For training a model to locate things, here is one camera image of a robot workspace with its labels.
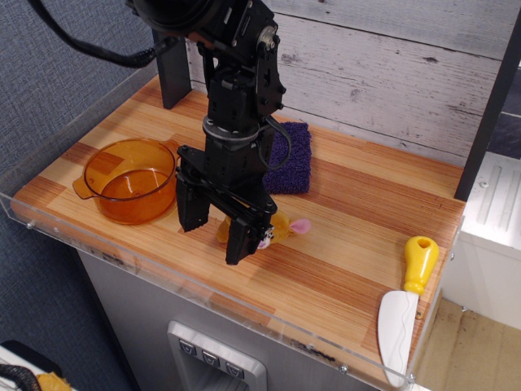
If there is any purple folded towel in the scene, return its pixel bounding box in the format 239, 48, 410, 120
263, 122, 312, 195

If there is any yellow object bottom left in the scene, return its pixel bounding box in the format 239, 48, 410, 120
36, 372, 74, 391

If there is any yellow handled white toy knife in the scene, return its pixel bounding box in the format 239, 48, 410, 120
377, 236, 440, 389

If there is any black left vertical post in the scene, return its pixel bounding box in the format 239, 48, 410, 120
156, 37, 192, 109

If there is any black braided cable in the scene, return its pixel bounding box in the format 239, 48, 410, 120
0, 363, 42, 391

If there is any orange transparent plastic pot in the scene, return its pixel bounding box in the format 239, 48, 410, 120
72, 138, 179, 225

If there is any white ridged side surface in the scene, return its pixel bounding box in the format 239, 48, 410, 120
462, 152, 520, 250

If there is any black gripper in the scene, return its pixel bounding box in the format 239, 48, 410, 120
176, 132, 277, 266

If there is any yellow plush potato toy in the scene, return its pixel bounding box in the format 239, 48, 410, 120
216, 211, 312, 249

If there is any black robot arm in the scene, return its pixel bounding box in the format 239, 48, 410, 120
31, 1, 286, 265

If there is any silver dispenser panel with buttons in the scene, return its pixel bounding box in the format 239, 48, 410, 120
167, 321, 268, 391

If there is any black vertical post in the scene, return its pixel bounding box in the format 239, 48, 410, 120
453, 36, 521, 202
156, 37, 192, 109

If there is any grey toy fridge cabinet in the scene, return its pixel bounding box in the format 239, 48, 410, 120
79, 252, 372, 390

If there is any black right vertical post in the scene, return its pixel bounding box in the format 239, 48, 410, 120
453, 36, 521, 202

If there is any clear acrylic counter guard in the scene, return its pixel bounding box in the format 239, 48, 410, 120
1, 67, 463, 388

